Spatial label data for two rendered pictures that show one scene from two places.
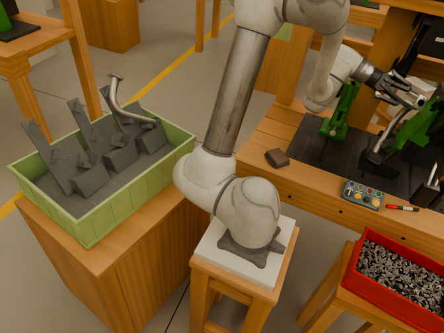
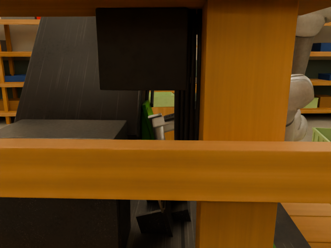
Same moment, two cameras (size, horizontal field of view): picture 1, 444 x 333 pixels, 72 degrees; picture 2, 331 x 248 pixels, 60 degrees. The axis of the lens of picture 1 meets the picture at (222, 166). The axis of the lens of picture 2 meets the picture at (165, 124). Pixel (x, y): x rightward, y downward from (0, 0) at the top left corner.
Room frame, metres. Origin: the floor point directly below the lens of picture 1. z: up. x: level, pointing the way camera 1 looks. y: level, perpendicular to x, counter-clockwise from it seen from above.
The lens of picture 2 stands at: (1.90, -1.00, 1.42)
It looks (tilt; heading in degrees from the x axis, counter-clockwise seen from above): 14 degrees down; 161
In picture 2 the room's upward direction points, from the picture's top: straight up
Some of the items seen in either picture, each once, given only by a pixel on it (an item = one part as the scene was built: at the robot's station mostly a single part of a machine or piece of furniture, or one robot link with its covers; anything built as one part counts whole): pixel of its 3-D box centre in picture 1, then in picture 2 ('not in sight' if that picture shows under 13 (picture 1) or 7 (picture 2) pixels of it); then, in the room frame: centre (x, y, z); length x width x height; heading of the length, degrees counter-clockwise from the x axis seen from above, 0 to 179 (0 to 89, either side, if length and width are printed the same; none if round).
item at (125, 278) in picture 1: (133, 234); not in sight; (0.87, 0.43, 0.39); 0.68 x 0.52 x 0.79; 149
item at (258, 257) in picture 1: (255, 236); not in sight; (0.61, -0.15, 0.91); 0.22 x 0.18 x 0.06; 68
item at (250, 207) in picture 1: (252, 208); not in sight; (0.62, -0.11, 1.05); 0.18 x 0.16 x 0.22; 60
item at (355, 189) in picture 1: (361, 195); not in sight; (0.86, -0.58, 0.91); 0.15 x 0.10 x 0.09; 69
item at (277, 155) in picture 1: (277, 158); not in sight; (1.03, -0.24, 0.91); 0.10 x 0.08 x 0.03; 29
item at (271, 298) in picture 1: (247, 246); not in sight; (0.61, -0.13, 0.83); 0.32 x 0.32 x 0.04; 71
